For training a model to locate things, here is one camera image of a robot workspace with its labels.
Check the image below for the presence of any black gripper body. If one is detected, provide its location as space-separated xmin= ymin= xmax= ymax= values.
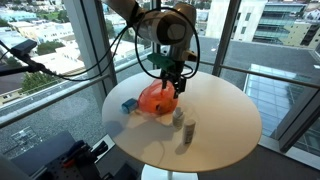
xmin=159 ymin=63 xmax=188 ymax=88

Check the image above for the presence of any white and orange bottle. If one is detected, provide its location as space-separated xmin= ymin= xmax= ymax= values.
xmin=172 ymin=106 xmax=185 ymax=131

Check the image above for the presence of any orange plastic bag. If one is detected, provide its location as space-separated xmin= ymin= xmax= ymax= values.
xmin=137 ymin=78 xmax=179 ymax=116

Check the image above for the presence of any blue and white box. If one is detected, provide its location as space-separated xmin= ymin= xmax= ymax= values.
xmin=120 ymin=98 xmax=139 ymax=115

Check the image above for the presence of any white cylindrical tube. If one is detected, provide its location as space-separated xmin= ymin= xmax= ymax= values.
xmin=182 ymin=118 xmax=197 ymax=145

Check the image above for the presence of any grey window mullion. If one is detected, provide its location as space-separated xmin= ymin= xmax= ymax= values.
xmin=63 ymin=0 xmax=118 ymax=101
xmin=211 ymin=0 xmax=242 ymax=77

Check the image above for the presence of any metal window handrail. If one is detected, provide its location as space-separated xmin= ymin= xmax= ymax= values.
xmin=0 ymin=73 xmax=112 ymax=129
xmin=199 ymin=60 xmax=320 ymax=90

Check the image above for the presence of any black equipment cart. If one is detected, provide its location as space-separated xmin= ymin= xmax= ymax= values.
xmin=9 ymin=130 xmax=111 ymax=180

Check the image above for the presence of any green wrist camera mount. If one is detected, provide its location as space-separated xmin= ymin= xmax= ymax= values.
xmin=146 ymin=52 xmax=177 ymax=73

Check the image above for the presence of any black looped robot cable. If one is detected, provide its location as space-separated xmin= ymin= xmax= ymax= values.
xmin=133 ymin=6 xmax=201 ymax=81

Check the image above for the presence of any long black camera cable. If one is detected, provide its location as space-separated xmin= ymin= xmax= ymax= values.
xmin=0 ymin=19 xmax=134 ymax=83

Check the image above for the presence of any orange handled tool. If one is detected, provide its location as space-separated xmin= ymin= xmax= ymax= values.
xmin=61 ymin=139 xmax=88 ymax=169

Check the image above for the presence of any dark slanted window frame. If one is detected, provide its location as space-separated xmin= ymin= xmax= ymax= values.
xmin=276 ymin=96 xmax=320 ymax=154

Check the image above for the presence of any black camera on stand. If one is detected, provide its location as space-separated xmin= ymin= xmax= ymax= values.
xmin=9 ymin=39 xmax=38 ymax=58

